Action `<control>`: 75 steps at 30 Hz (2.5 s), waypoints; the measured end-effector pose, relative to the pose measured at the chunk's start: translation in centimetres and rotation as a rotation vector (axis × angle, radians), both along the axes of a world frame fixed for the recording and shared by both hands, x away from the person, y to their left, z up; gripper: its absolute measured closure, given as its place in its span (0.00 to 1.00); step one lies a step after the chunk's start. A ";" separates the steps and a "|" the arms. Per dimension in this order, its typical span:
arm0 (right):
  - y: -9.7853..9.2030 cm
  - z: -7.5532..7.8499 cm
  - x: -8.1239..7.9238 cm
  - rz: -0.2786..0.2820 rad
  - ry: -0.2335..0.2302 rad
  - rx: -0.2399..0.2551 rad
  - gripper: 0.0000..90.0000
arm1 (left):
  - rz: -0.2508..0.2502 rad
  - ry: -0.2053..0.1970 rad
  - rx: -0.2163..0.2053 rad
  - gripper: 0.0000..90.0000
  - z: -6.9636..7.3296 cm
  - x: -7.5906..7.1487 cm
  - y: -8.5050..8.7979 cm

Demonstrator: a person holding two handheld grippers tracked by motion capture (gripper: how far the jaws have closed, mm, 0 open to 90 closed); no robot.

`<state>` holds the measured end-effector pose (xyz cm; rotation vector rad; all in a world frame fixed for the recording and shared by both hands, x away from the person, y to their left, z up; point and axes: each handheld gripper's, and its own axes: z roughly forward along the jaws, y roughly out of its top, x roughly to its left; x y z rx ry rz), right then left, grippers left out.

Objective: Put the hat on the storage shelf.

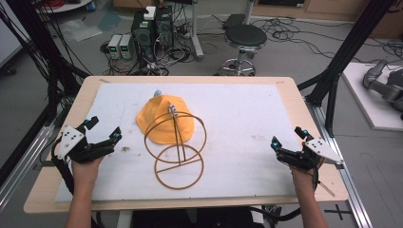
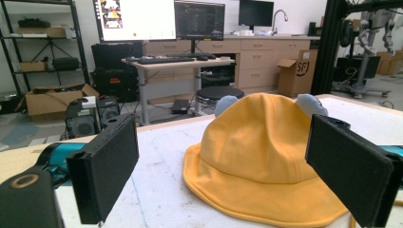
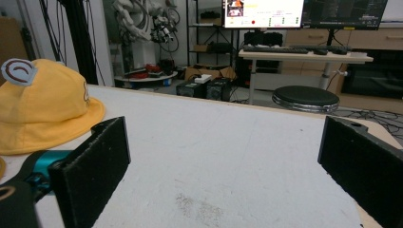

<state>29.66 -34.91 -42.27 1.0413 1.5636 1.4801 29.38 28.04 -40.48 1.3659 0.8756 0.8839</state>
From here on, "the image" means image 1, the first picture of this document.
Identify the person's dark clothing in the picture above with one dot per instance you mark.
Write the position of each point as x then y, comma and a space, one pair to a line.
196, 218

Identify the person's left hand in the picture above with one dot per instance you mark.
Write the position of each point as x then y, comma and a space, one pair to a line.
85, 172

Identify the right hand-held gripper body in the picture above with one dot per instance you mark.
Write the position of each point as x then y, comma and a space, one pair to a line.
320, 148

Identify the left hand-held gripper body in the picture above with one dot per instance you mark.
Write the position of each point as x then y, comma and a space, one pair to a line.
71, 139

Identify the thin pale stick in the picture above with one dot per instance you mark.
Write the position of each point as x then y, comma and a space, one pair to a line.
327, 189

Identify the black computer tower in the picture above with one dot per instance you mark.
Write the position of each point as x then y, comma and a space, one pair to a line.
142, 34
164, 27

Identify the black frame post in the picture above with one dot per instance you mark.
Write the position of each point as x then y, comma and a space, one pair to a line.
351, 44
38, 34

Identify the white table leg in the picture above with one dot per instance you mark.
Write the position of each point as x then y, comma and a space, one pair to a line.
125, 219

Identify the aluminium rail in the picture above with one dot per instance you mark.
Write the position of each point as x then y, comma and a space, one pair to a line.
22, 164
342, 171

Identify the grey power supply unit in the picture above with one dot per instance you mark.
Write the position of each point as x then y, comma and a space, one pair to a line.
114, 46
126, 46

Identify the black round stool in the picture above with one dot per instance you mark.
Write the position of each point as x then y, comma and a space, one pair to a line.
245, 36

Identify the person's right hand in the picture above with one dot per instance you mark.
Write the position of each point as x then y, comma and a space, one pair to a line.
303, 179

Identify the clear plastic sheet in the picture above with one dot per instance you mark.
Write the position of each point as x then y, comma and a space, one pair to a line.
80, 30

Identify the light wooden table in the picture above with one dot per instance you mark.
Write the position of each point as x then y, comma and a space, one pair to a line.
293, 104

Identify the white table mat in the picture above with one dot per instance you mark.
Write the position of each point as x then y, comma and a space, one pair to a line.
237, 120

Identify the white floor board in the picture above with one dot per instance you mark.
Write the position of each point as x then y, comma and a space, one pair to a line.
364, 101

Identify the grey desk leg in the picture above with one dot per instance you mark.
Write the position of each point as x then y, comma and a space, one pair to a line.
197, 34

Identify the small white box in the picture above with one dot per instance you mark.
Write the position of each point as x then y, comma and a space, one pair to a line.
150, 12

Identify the yellow hat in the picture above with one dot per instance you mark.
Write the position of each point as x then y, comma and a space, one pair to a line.
155, 117

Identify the small light blue object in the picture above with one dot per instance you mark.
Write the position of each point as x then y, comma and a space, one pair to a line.
157, 92

